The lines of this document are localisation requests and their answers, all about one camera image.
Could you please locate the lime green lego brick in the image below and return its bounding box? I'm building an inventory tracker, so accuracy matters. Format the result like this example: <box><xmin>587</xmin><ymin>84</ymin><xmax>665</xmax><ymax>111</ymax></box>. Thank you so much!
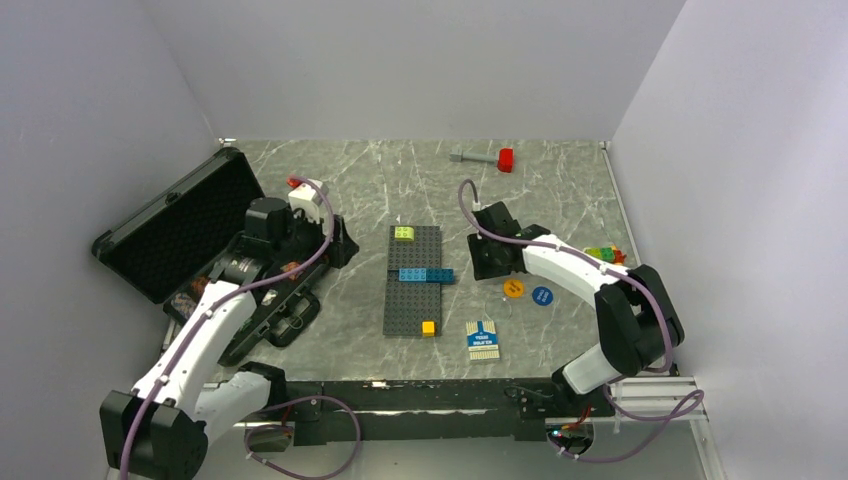
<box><xmin>393</xmin><ymin>226</ymin><xmax>415</xmax><ymax>242</ymax></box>

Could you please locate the black poker chip case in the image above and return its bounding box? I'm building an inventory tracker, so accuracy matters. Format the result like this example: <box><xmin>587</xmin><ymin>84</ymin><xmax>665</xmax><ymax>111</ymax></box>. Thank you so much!
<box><xmin>91</xmin><ymin>147</ymin><xmax>332</xmax><ymax>367</ymax></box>

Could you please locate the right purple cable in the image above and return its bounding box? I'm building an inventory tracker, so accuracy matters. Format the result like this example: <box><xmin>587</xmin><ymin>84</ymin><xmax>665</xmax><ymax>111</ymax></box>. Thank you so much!
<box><xmin>457</xmin><ymin>178</ymin><xmax>706</xmax><ymax>465</ymax></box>

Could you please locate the small yellow lego brick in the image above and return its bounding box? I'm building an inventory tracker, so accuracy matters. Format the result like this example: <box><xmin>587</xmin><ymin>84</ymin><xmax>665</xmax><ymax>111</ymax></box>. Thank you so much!
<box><xmin>421</xmin><ymin>321</ymin><xmax>436</xmax><ymax>337</ymax></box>

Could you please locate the blue texas holdem card box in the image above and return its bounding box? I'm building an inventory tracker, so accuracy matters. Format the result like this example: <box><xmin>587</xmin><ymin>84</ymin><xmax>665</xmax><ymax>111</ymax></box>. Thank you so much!
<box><xmin>466</xmin><ymin>320</ymin><xmax>501</xmax><ymax>361</ymax></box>

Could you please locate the blue small blind button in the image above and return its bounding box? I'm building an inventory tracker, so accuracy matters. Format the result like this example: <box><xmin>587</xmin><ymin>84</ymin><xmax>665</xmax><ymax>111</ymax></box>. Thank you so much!
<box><xmin>531</xmin><ymin>286</ymin><xmax>554</xmax><ymax>306</ymax></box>

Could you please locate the lower grey lego baseplate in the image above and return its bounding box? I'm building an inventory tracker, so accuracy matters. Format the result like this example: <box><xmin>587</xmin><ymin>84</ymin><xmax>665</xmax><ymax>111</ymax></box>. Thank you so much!
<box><xmin>382</xmin><ymin>271</ymin><xmax>443</xmax><ymax>337</ymax></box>

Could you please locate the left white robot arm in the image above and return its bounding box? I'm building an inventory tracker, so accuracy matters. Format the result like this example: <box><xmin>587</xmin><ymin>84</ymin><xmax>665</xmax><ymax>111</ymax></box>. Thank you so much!
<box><xmin>100</xmin><ymin>193</ymin><xmax>352</xmax><ymax>479</ymax></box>

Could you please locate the grey cylinder tool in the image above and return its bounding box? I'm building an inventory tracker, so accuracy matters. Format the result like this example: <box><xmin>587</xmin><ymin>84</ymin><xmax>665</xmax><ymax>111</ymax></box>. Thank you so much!
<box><xmin>449</xmin><ymin>151</ymin><xmax>499</xmax><ymax>164</ymax></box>

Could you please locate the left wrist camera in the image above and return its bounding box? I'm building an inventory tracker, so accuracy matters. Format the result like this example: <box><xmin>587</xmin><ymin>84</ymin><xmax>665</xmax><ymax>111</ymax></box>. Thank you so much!
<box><xmin>287</xmin><ymin>177</ymin><xmax>329</xmax><ymax>221</ymax></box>

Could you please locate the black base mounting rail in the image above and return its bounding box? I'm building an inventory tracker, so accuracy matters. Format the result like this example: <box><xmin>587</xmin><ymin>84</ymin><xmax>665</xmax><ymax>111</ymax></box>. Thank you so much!
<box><xmin>245</xmin><ymin>377</ymin><xmax>614</xmax><ymax>446</ymax></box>

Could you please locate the orange big blind button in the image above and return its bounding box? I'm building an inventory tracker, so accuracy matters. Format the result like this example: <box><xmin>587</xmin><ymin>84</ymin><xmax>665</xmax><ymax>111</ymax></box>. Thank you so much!
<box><xmin>503</xmin><ymin>278</ymin><xmax>526</xmax><ymax>298</ymax></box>

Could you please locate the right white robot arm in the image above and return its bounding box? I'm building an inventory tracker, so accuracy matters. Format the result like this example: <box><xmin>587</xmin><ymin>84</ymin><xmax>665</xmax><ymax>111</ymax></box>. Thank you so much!
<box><xmin>464</xmin><ymin>202</ymin><xmax>685</xmax><ymax>416</ymax></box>

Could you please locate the colourful lego toy car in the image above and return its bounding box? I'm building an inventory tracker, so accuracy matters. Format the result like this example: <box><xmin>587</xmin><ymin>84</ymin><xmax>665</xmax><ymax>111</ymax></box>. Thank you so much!
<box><xmin>583</xmin><ymin>245</ymin><xmax>627</xmax><ymax>265</ymax></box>

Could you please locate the dark blue lego brick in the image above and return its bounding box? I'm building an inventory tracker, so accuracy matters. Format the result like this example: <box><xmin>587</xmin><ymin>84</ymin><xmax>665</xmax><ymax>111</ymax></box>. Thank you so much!
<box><xmin>425</xmin><ymin>268</ymin><xmax>455</xmax><ymax>284</ymax></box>

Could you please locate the upper grey lego baseplate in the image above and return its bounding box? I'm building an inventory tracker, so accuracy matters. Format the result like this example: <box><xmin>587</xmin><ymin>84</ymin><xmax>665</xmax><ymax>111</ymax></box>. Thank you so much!
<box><xmin>387</xmin><ymin>225</ymin><xmax>443</xmax><ymax>271</ymax></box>

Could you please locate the grey lego baseplate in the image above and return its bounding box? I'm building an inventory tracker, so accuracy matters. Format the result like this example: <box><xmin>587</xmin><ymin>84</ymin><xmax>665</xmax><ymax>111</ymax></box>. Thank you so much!
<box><xmin>387</xmin><ymin>225</ymin><xmax>443</xmax><ymax>271</ymax></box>
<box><xmin>382</xmin><ymin>271</ymin><xmax>443</xmax><ymax>337</ymax></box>

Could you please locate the red block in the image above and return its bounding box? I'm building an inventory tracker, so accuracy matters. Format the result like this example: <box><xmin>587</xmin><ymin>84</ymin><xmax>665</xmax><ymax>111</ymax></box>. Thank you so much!
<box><xmin>496</xmin><ymin>148</ymin><xmax>514</xmax><ymax>173</ymax></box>

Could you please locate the light blue lego brick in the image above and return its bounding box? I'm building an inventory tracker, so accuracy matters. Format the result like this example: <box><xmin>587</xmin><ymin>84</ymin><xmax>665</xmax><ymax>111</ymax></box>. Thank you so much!
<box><xmin>398</xmin><ymin>268</ymin><xmax>428</xmax><ymax>283</ymax></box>

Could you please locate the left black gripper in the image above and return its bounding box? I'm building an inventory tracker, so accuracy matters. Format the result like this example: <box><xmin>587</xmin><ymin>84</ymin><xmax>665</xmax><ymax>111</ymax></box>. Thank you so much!
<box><xmin>273</xmin><ymin>203</ymin><xmax>358</xmax><ymax>269</ymax></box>

